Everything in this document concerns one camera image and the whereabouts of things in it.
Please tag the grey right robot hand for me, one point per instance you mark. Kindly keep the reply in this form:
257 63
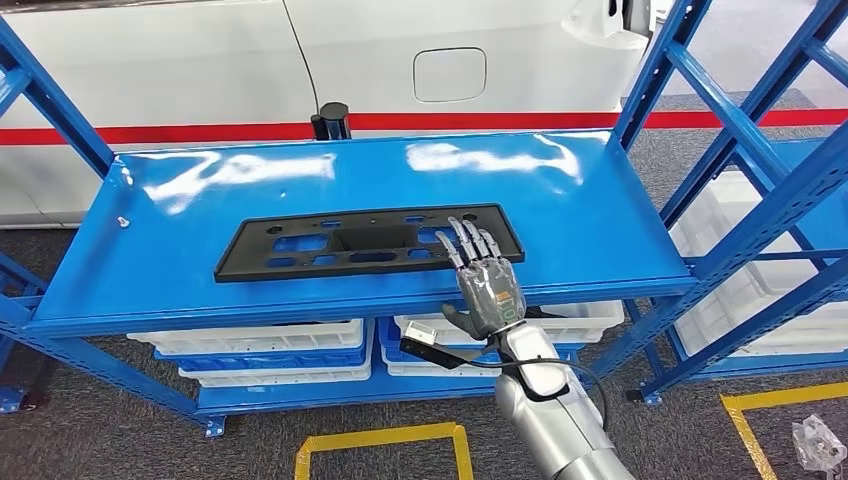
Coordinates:
493 295

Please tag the black plastic panel part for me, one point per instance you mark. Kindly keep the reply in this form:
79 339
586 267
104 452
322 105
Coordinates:
371 238

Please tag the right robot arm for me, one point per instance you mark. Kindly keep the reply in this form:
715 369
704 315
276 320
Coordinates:
563 411

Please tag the blue metal shelf rack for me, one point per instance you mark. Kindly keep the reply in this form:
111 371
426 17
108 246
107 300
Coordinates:
20 275
199 265
828 218

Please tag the red barrier belt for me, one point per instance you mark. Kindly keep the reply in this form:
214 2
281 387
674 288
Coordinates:
464 121

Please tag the large white plastic crate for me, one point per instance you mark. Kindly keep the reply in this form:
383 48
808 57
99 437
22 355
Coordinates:
715 218
821 334

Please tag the yellow floor tape outline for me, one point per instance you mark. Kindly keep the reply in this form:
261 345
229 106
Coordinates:
742 430

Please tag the crumpled clear plastic bag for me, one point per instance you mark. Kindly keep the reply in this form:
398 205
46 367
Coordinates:
818 444

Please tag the white car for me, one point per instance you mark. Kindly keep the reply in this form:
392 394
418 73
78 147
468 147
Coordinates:
199 66

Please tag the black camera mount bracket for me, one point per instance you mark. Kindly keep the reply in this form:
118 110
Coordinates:
437 354

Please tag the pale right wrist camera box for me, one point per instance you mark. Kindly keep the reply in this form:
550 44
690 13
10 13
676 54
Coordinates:
420 332

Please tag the black barrier post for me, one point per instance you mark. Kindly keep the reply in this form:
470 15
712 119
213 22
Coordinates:
334 119

